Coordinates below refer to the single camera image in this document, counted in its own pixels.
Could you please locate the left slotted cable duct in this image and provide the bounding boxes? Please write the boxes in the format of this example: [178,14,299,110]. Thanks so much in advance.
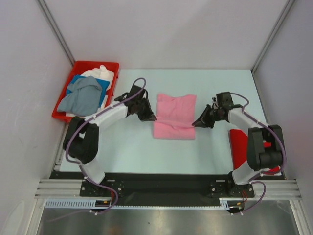
[45,199,112,209]

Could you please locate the pink t shirt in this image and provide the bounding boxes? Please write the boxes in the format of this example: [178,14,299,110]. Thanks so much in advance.
[153,94,197,140]

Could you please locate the red plastic bin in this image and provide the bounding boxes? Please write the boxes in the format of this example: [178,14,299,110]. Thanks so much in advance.
[52,60,119,123]

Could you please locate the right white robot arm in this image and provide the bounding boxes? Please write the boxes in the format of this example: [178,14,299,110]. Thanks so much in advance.
[192,92,287,196]

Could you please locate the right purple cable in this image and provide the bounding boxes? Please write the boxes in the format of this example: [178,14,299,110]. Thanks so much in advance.
[229,92,287,215]

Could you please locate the red folded t shirt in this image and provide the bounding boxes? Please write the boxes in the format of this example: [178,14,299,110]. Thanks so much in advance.
[229,128,282,176]

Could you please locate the right aluminium corner post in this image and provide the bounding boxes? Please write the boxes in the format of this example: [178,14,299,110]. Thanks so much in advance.
[251,0,296,75]

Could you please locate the aluminium corner post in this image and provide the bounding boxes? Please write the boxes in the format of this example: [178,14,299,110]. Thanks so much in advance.
[251,0,296,75]
[35,0,75,66]

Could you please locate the grey t shirt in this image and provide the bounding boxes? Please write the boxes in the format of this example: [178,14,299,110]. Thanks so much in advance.
[57,76,103,117]

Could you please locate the white t shirt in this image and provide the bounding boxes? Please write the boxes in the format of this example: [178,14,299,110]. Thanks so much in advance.
[71,65,114,109]

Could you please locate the slotted cable duct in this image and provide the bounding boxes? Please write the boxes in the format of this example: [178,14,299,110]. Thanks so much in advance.
[45,199,112,209]
[219,198,245,210]

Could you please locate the left aluminium corner post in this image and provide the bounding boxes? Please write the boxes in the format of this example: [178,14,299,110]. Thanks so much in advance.
[35,0,75,66]

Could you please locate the aluminium frame rail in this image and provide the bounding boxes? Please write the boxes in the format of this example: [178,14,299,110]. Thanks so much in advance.
[35,179,302,200]

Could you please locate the purple cable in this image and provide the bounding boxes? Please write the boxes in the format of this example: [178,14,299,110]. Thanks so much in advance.
[46,77,148,222]
[229,92,287,215]

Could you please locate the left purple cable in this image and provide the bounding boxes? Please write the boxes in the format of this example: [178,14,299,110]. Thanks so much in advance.
[46,77,148,222]

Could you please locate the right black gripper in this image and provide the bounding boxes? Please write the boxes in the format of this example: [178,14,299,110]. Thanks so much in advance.
[193,104,224,129]

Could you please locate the right slotted cable duct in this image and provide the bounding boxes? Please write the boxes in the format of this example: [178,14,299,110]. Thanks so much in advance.
[219,198,245,210]

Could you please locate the blue t shirt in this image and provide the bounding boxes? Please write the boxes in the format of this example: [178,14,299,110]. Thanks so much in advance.
[66,75,111,108]

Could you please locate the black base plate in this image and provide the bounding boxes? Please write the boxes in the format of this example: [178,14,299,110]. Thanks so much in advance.
[50,171,257,207]

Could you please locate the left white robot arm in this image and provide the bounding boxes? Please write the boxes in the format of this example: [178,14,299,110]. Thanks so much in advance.
[63,85,157,196]

